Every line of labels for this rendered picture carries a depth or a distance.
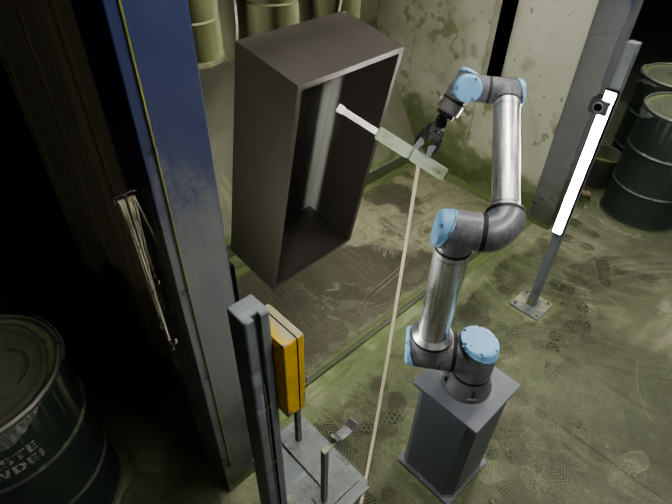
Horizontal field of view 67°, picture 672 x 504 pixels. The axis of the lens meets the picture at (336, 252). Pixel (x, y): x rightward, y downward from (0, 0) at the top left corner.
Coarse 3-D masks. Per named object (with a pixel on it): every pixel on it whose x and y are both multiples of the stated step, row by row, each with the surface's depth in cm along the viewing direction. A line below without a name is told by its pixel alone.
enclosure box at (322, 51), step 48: (240, 48) 189; (288, 48) 192; (336, 48) 198; (384, 48) 205; (240, 96) 203; (288, 96) 182; (336, 96) 251; (384, 96) 229; (240, 144) 220; (288, 144) 195; (336, 144) 267; (240, 192) 240; (288, 192) 215; (336, 192) 286; (240, 240) 264; (288, 240) 289; (336, 240) 296
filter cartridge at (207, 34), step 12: (192, 0) 262; (204, 0) 265; (216, 0) 274; (192, 12) 264; (204, 12) 268; (216, 12) 276; (192, 24) 268; (204, 24) 272; (216, 24) 278; (204, 36) 275; (216, 36) 281; (204, 48) 279; (216, 48) 284; (204, 60) 284; (216, 60) 287
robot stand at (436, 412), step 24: (432, 384) 201; (504, 384) 202; (432, 408) 203; (456, 408) 193; (480, 408) 194; (432, 432) 211; (456, 432) 198; (480, 432) 198; (408, 456) 236; (432, 456) 220; (456, 456) 206; (480, 456) 229; (432, 480) 230; (456, 480) 219
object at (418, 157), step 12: (360, 120) 191; (372, 132) 192; (384, 132) 190; (384, 144) 192; (396, 144) 191; (408, 144) 192; (408, 156) 192; (420, 156) 191; (432, 168) 190; (444, 168) 191
